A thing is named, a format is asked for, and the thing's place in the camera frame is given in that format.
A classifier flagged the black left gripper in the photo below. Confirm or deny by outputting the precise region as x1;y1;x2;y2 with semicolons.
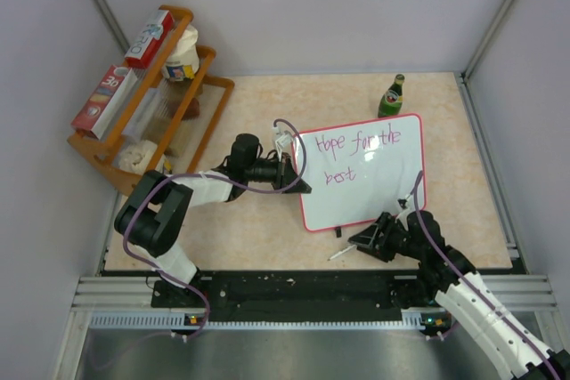
245;152;310;195

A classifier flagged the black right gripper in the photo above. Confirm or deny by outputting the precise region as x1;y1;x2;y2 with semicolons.
349;211;425;262

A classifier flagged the pink framed whiteboard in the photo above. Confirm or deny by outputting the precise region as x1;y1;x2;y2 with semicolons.
292;114;425;232

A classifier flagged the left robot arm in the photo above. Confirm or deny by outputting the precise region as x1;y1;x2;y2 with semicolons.
114;126;312;306

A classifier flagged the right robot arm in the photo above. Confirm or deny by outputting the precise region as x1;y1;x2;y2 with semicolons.
348;210;569;379

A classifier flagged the green glass bottle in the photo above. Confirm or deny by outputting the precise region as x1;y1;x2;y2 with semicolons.
377;74;405;118

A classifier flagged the brown wrapped package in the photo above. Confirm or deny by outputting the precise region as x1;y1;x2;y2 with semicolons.
183;98;200;120

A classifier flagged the orange wooden shelf rack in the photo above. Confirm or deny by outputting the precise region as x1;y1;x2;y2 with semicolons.
68;5;234;196

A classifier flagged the white crumpled bag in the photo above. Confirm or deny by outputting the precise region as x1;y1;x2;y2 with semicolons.
118;140;158;175

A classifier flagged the white paper flour bag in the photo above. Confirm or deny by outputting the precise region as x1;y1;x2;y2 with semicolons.
161;24;200;82

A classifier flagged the red white lower box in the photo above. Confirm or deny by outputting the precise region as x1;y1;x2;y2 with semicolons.
71;65;137;140

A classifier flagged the red white box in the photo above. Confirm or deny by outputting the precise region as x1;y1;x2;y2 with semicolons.
124;9;175;69
71;65;137;140

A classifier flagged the red white upper box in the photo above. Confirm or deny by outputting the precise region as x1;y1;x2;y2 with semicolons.
124;9;175;69

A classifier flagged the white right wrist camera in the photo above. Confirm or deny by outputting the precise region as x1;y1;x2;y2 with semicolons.
395;193;413;220

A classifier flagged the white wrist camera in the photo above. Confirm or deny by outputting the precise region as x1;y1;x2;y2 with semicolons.
395;193;413;220
273;127;294;157

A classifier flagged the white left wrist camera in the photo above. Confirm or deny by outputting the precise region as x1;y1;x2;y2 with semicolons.
273;127;294;157

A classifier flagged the aluminium rail with black base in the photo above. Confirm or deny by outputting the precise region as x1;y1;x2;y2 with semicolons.
73;267;558;332

